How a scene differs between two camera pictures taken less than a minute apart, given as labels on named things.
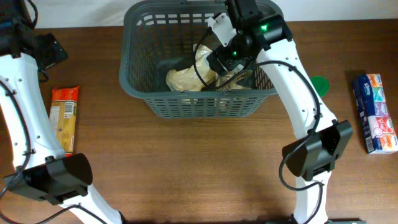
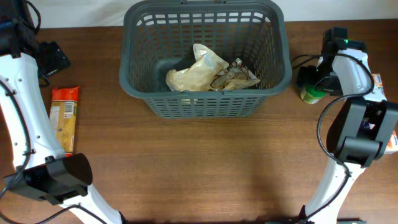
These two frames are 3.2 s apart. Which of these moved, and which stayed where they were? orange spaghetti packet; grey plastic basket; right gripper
Moved: right gripper
Stayed: orange spaghetti packet; grey plastic basket
